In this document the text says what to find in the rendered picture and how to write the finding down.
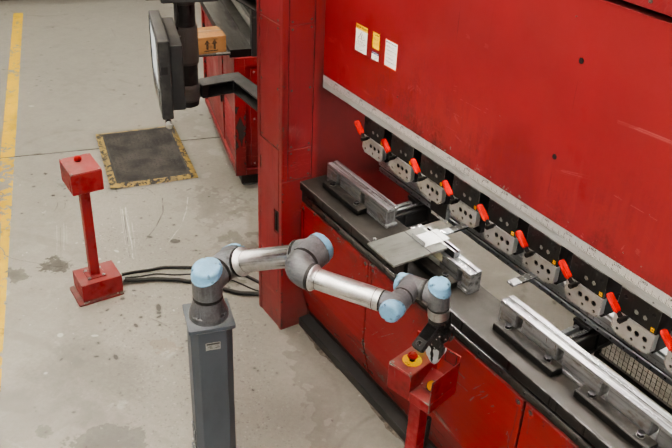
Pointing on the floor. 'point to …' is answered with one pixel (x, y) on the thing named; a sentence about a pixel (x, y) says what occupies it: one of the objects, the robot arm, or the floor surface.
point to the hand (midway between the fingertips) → (432, 362)
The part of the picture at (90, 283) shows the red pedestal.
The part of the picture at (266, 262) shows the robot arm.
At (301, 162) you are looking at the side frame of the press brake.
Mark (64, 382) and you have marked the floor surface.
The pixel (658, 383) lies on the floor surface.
